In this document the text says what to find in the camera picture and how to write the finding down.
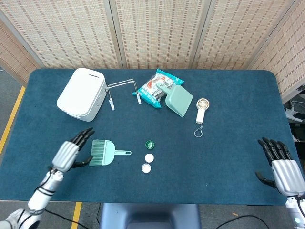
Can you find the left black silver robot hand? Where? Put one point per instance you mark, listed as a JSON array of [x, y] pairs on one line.
[[65, 155]]

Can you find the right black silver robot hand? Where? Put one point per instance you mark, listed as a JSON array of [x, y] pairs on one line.
[[287, 175]]

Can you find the small green brush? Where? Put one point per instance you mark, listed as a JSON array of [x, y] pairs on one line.
[[106, 152]]

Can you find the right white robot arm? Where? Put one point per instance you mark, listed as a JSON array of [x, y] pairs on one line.
[[295, 212]]

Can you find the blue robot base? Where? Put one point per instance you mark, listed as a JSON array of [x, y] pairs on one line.
[[150, 215]]

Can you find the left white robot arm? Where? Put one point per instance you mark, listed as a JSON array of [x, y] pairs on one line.
[[41, 195]]

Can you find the white bottle cap open side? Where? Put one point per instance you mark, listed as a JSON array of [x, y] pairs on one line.
[[146, 168]]

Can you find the white bottle cap closed side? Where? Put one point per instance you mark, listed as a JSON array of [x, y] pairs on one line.
[[149, 158]]

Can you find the green bottle cap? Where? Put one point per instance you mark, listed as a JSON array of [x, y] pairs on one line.
[[150, 145]]

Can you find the white power strip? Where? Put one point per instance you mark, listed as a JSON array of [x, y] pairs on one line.
[[291, 114]]

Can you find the white lidded storage box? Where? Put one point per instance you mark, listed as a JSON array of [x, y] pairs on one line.
[[81, 93]]

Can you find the blue carpet table cover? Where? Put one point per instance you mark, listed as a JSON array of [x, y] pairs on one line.
[[190, 176]]

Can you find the teal snack bag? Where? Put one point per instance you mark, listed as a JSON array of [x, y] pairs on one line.
[[149, 94]]

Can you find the mint green dustpan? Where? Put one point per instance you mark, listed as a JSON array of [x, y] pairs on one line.
[[178, 100]]

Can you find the woven bamboo folding screen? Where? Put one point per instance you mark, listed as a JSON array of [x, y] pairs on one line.
[[155, 31]]

